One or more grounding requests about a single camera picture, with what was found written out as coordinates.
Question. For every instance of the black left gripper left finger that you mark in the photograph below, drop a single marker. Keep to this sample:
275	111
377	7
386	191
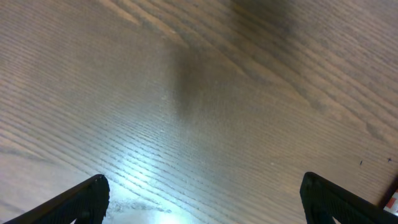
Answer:
85	203

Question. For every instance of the orange red t-shirt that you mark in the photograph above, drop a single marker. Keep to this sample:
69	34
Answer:
392	204

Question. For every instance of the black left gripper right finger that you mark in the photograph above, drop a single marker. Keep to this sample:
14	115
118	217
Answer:
327	203

